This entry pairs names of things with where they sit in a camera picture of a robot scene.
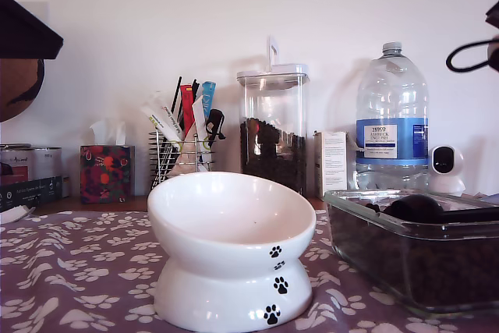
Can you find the thin black stick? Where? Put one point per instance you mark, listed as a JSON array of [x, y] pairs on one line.
[[176, 93]]

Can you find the dark cardboard tray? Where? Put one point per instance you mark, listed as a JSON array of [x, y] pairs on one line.
[[30, 192]]

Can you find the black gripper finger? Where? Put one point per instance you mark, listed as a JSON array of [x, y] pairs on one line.
[[23, 34]]

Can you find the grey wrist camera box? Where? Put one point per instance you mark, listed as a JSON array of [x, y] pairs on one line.
[[494, 56]]

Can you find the plain white sachet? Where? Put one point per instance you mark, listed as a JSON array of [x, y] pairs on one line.
[[199, 118]]

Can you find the red sachet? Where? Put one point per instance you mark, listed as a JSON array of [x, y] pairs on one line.
[[188, 110]]

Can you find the small white cardboard box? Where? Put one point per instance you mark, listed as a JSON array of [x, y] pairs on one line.
[[330, 161]]

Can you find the white sachet with green print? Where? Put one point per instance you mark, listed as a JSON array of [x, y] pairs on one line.
[[155, 120], [167, 114]]

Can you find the blue sachet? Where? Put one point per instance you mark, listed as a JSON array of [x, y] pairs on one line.
[[208, 98]]

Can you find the white paper tissue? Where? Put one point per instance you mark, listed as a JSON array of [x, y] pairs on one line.
[[108, 132]]

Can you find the small white round camera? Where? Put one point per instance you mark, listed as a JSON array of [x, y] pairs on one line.
[[456, 185]]

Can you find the silver tin can red label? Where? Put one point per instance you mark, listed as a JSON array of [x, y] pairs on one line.
[[16, 165]]

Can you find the brown cat food kibble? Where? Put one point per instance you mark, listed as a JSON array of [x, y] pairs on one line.
[[448, 270], [273, 161]]

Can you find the white ceramic paw-print bowl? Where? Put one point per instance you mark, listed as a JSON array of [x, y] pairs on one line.
[[234, 212]]

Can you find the purple paw-print cloth mat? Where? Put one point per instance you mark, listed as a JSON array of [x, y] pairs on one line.
[[78, 270]]

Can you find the large clear water bottle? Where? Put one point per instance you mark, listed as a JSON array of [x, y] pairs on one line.
[[390, 95]]

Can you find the white shallow dish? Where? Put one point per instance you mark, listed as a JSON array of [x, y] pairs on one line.
[[13, 214]]

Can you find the clear jar with white lid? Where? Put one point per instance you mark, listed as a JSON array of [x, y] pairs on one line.
[[273, 95]]

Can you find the rectangular clear glass container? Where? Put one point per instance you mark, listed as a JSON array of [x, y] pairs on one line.
[[331, 212]]

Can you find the floral tissue box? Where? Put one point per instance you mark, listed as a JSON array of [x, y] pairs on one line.
[[104, 177]]

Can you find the black plastic measuring spoon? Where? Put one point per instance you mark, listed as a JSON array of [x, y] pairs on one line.
[[417, 210]]

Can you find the round brown wall board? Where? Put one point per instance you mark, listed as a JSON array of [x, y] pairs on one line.
[[19, 91]]

